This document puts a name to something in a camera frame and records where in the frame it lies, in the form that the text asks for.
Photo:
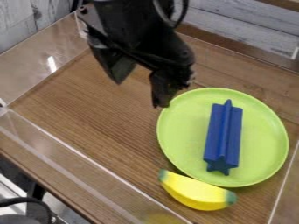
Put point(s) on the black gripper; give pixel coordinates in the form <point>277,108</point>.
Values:
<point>131,32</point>

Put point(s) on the green round plate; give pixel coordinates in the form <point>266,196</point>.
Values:
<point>182,129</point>

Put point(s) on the yellow toy banana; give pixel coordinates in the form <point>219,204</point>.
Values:
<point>194,193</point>

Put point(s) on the blue star-shaped block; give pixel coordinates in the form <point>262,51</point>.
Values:
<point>222,146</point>

